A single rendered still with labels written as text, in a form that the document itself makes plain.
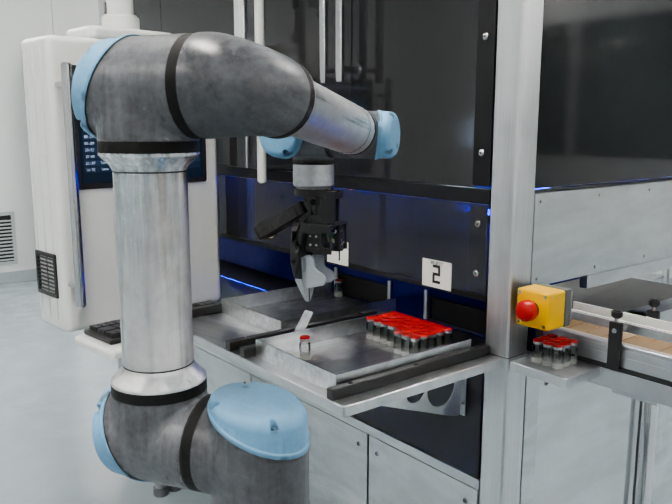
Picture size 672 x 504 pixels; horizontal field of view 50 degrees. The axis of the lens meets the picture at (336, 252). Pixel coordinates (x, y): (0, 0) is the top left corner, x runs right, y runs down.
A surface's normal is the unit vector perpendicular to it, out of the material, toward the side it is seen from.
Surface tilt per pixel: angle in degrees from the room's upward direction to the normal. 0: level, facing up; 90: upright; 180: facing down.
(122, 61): 65
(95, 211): 90
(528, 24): 90
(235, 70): 75
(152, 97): 105
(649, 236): 90
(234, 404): 7
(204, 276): 90
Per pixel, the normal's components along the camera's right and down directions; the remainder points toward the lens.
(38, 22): 0.62, 0.14
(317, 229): -0.42, 0.16
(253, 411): 0.12, -0.97
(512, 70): -0.79, 0.11
